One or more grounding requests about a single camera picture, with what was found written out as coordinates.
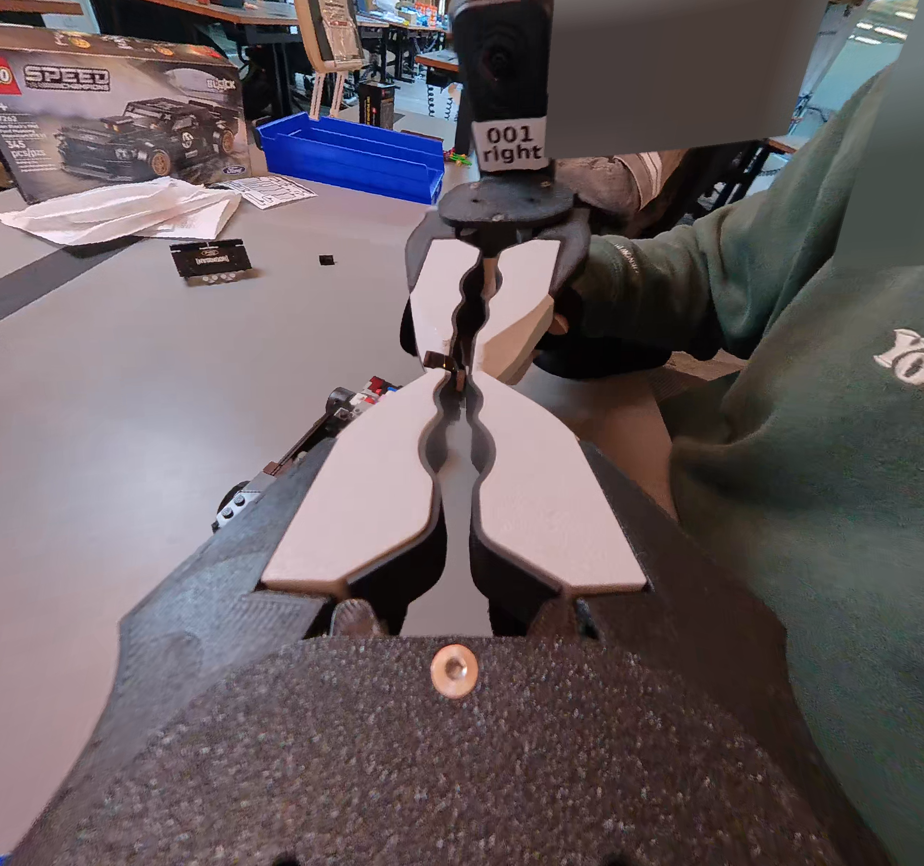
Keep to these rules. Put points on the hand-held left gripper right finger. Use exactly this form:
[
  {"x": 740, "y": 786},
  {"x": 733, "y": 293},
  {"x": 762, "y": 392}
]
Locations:
[{"x": 556, "y": 498}]

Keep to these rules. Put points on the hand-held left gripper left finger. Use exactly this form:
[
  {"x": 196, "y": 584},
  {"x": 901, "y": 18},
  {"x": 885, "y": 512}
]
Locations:
[{"x": 368, "y": 498}]

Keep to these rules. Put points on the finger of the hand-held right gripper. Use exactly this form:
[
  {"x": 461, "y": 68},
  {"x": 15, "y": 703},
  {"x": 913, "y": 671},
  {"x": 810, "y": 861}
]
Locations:
[
  {"x": 523, "y": 311},
  {"x": 438, "y": 296}
]

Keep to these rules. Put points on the small dark lego piece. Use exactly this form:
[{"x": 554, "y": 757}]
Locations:
[{"x": 441, "y": 362}]

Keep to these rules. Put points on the black lego car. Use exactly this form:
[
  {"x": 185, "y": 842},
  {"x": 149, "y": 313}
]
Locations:
[{"x": 296, "y": 455}]

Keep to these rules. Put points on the person's right forearm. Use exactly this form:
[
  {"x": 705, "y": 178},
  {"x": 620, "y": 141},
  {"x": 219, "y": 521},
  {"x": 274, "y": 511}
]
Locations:
[{"x": 708, "y": 274}]

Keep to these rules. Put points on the black printed lego plate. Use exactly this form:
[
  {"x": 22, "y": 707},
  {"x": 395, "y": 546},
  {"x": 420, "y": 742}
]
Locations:
[{"x": 212, "y": 260}]

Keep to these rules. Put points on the lego set box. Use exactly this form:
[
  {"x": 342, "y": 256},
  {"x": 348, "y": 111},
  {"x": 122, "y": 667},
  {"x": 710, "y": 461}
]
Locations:
[{"x": 123, "y": 108}]

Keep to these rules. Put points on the person's right hand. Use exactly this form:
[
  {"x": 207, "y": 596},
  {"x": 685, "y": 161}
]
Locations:
[{"x": 589, "y": 303}]

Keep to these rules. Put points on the blue plastic bin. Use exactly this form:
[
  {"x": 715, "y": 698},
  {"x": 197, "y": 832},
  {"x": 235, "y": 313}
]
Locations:
[{"x": 354, "y": 159}]

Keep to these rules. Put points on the background booklet stand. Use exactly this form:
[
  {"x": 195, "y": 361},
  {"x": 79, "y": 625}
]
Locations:
[{"x": 325, "y": 0}]

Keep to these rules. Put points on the folded paper sheet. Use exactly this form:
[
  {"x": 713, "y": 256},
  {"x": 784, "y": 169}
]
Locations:
[{"x": 272, "y": 191}]

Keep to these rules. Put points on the person's green sweatshirt torso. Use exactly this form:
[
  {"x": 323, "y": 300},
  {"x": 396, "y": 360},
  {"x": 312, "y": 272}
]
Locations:
[{"x": 823, "y": 491}]

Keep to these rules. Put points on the background wooden desk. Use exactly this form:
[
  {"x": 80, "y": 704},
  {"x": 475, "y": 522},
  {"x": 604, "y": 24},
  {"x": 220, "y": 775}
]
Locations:
[{"x": 202, "y": 3}]

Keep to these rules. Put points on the crumpled white paper bags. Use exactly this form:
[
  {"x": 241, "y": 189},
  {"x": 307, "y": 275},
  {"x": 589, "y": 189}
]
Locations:
[{"x": 123, "y": 212}]

